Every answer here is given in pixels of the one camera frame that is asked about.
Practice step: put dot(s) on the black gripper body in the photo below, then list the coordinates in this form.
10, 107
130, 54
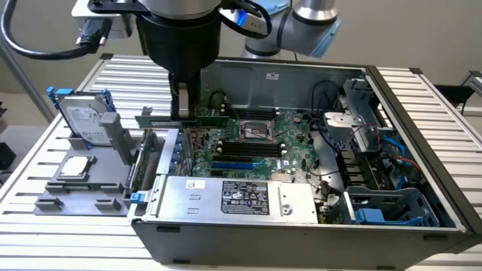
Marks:
177, 42

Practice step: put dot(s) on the green expansion card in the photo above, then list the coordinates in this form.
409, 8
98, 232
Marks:
214, 120

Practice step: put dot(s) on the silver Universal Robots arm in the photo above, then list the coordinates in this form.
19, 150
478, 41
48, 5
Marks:
309, 17

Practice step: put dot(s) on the black RAM slot bank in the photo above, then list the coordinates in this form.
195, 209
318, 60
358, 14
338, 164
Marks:
250, 148
255, 113

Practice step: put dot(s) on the CPU socket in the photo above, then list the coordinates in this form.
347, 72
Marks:
254, 130

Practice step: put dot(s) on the green graphics card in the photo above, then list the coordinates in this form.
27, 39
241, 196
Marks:
148, 158

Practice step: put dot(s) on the blue expansion slot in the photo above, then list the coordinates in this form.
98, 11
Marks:
231, 166

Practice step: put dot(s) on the hard disk with blue carrier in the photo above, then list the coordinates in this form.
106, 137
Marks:
84, 118

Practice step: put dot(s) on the grey parts rack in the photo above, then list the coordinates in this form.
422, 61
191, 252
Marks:
102, 169

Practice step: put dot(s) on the green motherboard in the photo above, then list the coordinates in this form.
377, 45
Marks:
294, 152

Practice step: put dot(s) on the blue case latch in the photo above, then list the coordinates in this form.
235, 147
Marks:
138, 197

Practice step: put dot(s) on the silver CPU chip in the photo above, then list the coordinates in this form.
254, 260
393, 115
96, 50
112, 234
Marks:
76, 166

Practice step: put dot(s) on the small silver heatsink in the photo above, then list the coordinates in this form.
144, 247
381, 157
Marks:
282, 177

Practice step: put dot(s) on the silver power supply unit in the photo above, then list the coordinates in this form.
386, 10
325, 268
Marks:
234, 200

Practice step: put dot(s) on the metal drive cage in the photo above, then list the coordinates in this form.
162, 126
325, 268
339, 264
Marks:
358, 124

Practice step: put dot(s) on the black background box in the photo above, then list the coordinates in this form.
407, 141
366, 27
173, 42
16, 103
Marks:
6, 155

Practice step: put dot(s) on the black open PC case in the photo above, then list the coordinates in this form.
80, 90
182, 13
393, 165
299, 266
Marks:
286, 245

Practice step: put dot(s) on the blue-grey disk bay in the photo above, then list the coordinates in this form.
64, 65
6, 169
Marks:
391, 207

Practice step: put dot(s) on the black and silver background equipment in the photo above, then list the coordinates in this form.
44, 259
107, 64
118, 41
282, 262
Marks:
466, 93

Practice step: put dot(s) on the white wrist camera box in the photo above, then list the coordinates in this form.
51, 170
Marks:
118, 26

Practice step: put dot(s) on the aluminium frame post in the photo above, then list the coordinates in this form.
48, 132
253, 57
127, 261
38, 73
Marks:
23, 84

